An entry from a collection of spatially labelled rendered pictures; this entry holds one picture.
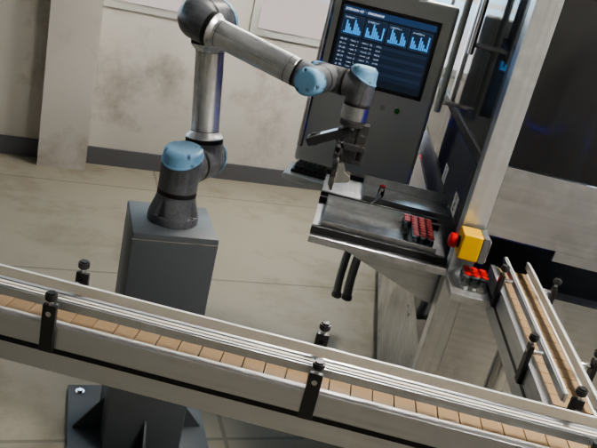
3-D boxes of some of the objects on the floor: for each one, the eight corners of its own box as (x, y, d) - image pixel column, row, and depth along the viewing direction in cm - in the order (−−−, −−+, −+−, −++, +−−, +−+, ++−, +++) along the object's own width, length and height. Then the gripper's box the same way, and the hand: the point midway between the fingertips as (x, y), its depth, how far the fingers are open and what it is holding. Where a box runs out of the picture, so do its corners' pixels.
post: (386, 503, 230) (630, -211, 156) (386, 516, 224) (640, -218, 150) (368, 499, 230) (602, -218, 156) (367, 511, 224) (610, -225, 150)
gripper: (370, 128, 190) (351, 199, 197) (370, 121, 198) (352, 190, 206) (339, 120, 190) (322, 192, 198) (341, 114, 199) (324, 183, 206)
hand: (329, 184), depth 201 cm, fingers closed
